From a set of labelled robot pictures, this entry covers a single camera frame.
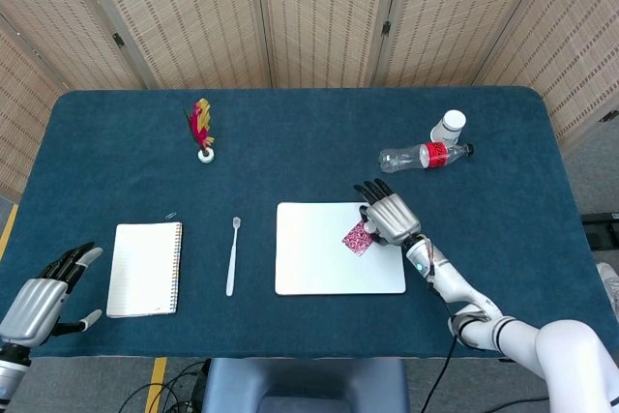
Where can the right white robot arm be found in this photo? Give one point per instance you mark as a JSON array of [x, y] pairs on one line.
[[570, 350]]

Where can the white small bottle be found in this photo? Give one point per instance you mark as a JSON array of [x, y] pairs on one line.
[[450, 127]]

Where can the colourful feather shuttlecock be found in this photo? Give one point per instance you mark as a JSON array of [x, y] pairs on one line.
[[202, 127]]

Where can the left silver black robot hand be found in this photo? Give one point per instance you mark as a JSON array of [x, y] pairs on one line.
[[34, 304]]

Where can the metal screen hinge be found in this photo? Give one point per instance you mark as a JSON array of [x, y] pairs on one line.
[[116, 38], [386, 27]]

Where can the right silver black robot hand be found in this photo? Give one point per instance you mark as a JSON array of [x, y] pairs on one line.
[[394, 219]]

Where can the white toothbrush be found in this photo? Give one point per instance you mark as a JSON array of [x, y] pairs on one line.
[[232, 263]]

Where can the metal paper clip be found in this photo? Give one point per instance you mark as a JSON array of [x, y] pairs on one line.
[[170, 215]]

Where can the white rectangular board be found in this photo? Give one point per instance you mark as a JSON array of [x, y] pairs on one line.
[[314, 258]]

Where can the black floor stand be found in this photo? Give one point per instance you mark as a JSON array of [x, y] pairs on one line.
[[599, 225]]

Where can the woven folding screen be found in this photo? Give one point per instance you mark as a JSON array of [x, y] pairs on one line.
[[314, 11]]

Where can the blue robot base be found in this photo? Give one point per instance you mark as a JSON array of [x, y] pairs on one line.
[[304, 381]]

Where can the blue tablecloth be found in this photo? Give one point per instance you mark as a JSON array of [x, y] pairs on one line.
[[309, 166]]

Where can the empty red-label plastic bottle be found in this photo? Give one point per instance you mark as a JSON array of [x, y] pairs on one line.
[[411, 157]]

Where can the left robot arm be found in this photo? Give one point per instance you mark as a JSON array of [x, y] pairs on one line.
[[12, 369]]

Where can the pink patterned square cloth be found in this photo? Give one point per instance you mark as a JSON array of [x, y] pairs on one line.
[[355, 239]]

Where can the spiral notebook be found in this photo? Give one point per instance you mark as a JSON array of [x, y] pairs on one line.
[[142, 270]]

